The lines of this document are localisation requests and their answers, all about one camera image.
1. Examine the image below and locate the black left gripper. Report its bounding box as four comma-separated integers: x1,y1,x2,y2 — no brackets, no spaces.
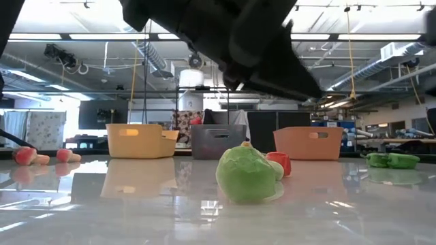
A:
152,0,324,101

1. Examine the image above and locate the white hanging cloth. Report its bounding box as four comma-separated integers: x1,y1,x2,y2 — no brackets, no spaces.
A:
217,109,252,141

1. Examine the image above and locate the round black ceiling device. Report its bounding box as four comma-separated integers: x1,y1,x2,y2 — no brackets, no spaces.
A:
188,52,204,70

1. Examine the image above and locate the orange plastic basket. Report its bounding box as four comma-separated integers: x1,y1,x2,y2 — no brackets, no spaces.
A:
273,126,345,161

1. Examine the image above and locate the grey plastic basket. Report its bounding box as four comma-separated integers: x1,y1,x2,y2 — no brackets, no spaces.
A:
190,124,247,161

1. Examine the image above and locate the brown polka dot cloth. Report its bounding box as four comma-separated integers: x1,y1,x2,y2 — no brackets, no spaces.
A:
172,110,205,144

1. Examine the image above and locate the pale green vegetable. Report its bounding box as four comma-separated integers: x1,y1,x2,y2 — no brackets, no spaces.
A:
267,159,285,182

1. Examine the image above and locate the green lettuce head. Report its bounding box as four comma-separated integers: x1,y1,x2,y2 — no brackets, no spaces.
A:
215,145,277,204

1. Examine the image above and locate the blue cabinet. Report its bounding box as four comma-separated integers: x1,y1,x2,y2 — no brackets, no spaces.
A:
310,118,358,153

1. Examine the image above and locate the thin black pole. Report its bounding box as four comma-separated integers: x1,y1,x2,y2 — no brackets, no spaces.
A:
142,20,150,125

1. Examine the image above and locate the yellow plastic basket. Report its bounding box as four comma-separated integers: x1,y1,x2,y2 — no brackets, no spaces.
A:
105,123,181,160

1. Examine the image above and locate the green bell pepper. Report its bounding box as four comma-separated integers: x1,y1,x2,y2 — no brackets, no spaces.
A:
360,152,390,169
387,152,421,170

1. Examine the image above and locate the wooden workbench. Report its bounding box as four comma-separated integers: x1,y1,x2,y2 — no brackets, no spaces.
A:
356,137,436,144

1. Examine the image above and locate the long ceiling light bar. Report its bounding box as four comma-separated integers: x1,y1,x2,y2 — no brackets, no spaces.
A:
0,32,436,44

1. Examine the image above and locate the black monitor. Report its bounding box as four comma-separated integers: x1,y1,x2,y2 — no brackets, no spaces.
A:
78,100,129,130

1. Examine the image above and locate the floral curtain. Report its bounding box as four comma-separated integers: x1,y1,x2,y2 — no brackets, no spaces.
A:
26,111,67,150

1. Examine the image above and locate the white curtain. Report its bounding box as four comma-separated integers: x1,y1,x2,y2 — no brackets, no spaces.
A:
2,110,28,146

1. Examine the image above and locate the yellow hanging cord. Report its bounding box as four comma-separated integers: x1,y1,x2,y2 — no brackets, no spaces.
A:
344,5,358,101
128,39,139,124
405,64,436,135

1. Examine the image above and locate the wide silver air duct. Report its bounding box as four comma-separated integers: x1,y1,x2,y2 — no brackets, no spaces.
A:
328,42,436,91

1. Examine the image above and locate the narrow silver air duct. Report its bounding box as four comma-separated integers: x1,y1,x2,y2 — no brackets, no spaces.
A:
131,40,168,73

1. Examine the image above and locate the black ceiling camera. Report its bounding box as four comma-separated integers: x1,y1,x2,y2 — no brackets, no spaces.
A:
43,43,78,69

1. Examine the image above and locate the black curved cable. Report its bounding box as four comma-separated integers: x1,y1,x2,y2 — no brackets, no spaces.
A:
0,129,37,151

